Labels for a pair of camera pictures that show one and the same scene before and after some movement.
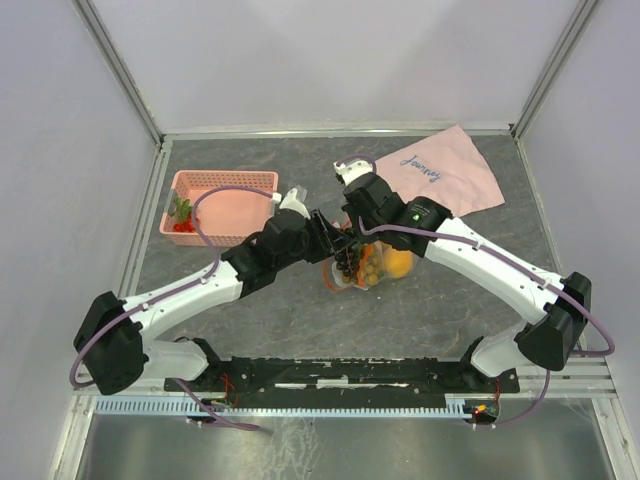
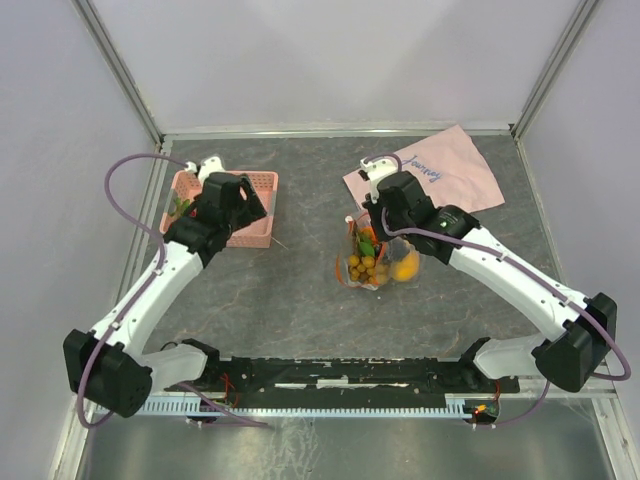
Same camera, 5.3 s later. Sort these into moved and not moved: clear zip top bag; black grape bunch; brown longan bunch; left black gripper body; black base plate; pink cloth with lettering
Moved: left black gripper body; brown longan bunch; clear zip top bag; black grape bunch
Not moved: black base plate; pink cloth with lettering
